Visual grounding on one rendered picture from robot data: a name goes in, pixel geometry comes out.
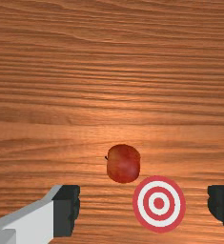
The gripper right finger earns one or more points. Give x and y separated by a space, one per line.
223 203

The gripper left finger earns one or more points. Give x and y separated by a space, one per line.
43 216

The red apple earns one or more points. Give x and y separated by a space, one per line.
123 164

